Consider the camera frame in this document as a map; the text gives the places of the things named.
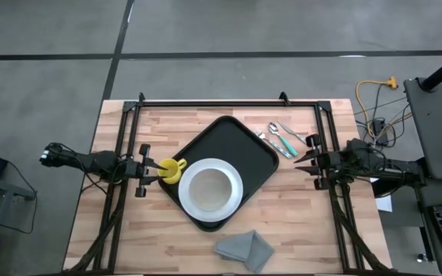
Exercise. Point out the white round plate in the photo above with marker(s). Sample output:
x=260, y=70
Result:
x=210, y=162

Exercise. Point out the black metal rig frame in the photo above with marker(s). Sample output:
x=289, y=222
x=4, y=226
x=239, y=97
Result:
x=225, y=103

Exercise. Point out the black plastic serving tray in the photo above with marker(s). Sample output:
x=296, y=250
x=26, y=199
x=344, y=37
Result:
x=240, y=145

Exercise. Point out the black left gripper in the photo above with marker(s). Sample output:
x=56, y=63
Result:
x=134, y=169

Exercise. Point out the white paper sheet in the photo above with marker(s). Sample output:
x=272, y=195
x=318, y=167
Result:
x=385, y=203

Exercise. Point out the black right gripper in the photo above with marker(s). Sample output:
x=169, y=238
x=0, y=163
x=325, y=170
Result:
x=327, y=164

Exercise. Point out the yellow mug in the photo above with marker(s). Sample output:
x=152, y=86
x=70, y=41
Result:
x=173, y=176

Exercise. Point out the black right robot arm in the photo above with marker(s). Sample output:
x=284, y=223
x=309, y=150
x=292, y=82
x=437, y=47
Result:
x=397, y=172

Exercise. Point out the black power adapter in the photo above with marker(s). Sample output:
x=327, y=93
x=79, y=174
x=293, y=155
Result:
x=379, y=128

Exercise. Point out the beige bowl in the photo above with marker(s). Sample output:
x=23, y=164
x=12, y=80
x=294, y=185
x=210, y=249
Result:
x=210, y=189

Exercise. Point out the grey cloth napkin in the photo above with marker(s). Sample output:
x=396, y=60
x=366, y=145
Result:
x=244, y=251

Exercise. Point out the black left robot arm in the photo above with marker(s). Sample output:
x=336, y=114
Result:
x=90, y=163

